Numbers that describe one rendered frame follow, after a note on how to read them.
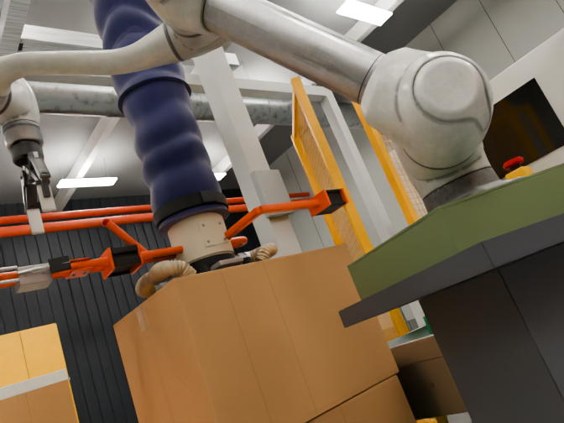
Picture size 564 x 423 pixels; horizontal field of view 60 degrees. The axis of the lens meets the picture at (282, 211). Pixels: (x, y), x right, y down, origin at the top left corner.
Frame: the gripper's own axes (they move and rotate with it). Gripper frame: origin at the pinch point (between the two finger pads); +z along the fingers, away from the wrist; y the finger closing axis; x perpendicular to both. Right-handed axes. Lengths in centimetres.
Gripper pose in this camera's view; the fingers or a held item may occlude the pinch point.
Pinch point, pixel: (43, 219)
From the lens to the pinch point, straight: 134.5
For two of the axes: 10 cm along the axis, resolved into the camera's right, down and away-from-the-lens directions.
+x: -7.6, 1.0, -6.5
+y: -5.5, 4.2, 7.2
